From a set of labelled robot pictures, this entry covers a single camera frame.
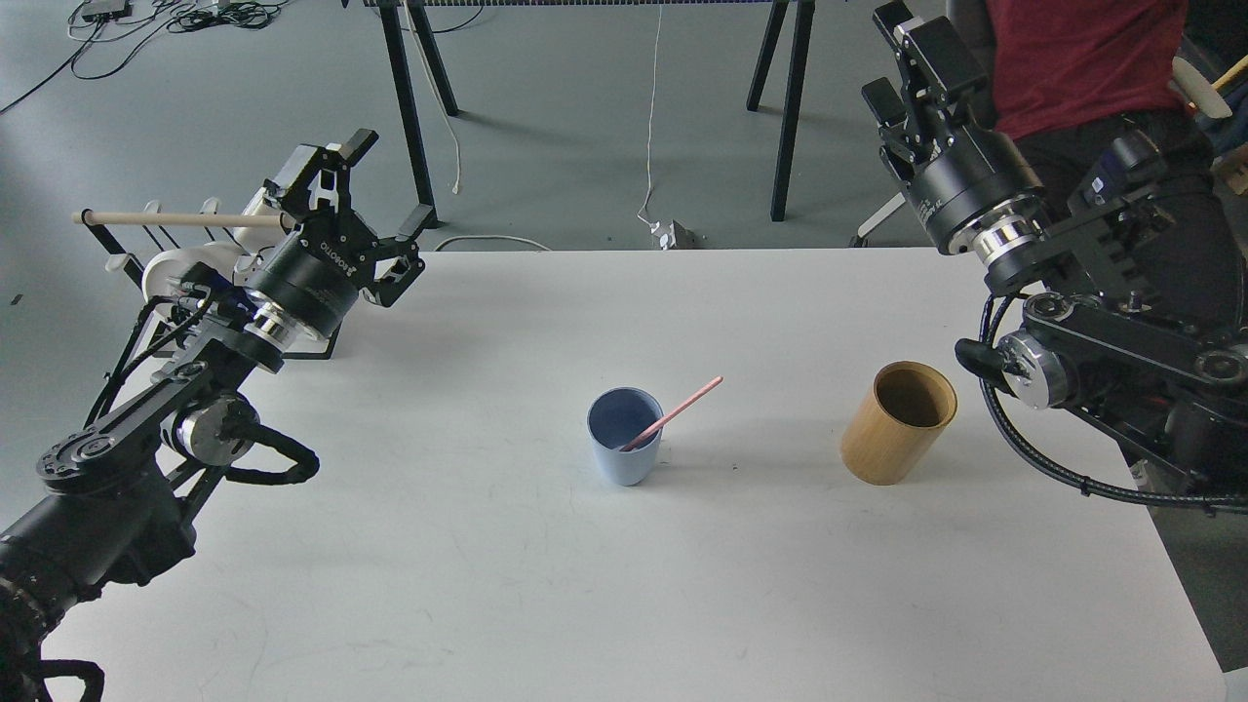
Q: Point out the white container on rack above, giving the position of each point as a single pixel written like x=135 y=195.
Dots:
x=253 y=238

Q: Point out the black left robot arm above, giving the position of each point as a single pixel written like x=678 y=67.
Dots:
x=171 y=423

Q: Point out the bamboo cylinder holder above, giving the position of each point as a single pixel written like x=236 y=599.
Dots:
x=907 y=407

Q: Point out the wooden rod on rack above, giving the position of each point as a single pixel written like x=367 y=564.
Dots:
x=89 y=217

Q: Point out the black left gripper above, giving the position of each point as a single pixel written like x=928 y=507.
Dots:
x=317 y=274

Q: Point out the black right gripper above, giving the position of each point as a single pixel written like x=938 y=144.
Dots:
x=941 y=85

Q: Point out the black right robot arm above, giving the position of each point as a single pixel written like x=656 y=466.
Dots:
x=1071 y=321

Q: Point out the pink chopstick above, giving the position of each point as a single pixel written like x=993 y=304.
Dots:
x=659 y=424

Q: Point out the person in red shirt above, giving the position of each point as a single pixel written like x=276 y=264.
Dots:
x=1067 y=78

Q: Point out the black wire dish rack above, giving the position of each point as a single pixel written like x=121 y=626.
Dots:
x=128 y=248

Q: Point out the black trestle table legs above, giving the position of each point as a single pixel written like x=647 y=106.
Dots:
x=543 y=88

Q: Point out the blue plastic cup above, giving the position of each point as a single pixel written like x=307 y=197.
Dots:
x=614 y=421

